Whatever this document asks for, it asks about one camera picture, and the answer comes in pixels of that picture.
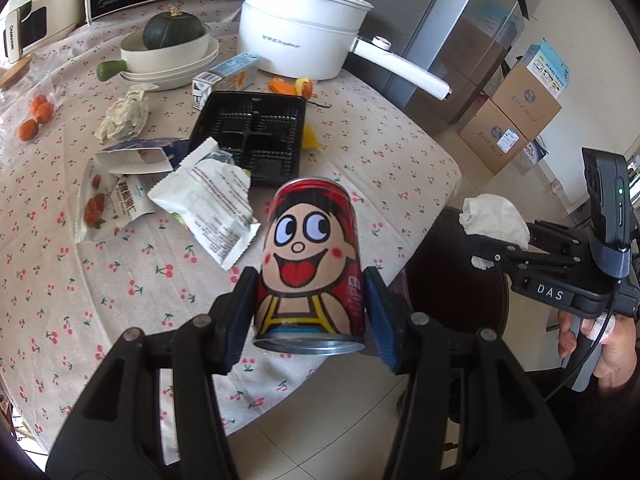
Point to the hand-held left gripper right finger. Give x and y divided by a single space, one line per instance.
382 320

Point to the light blue milk carton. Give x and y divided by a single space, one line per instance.
232 63

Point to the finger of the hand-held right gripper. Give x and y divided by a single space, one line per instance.
565 237
505 256

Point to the white appliance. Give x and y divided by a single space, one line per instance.
45 15

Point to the black plastic tray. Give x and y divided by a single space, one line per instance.
250 130

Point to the torn blue white paper box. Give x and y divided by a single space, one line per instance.
135 152

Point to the light blue printed box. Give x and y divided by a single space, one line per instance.
547 62

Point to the orange peel with yellow pith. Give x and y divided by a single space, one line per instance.
305 89

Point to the yellow peel piece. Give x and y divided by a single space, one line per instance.
310 137

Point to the person's right hand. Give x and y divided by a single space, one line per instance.
622 355

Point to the white tissue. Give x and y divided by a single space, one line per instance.
492 215

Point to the white torn wrapper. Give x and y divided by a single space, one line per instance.
210 205

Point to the small blue white packet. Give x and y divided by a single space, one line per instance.
535 152

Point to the clear plastic bag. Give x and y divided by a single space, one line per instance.
20 105

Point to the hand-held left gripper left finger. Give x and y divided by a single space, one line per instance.
236 321

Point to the dark green pumpkin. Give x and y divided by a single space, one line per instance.
172 27

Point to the wooden board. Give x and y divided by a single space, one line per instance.
12 75

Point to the crumpled beige paper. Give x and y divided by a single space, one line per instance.
122 115

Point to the long orange peel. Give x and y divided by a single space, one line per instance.
280 86

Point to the small orange fruit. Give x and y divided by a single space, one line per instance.
29 130
46 111
36 102

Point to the white electric cooking pot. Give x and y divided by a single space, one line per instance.
300 35

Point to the red cartoon drink can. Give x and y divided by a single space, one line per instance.
310 260

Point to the snack bag with fruit print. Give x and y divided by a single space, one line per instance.
107 205

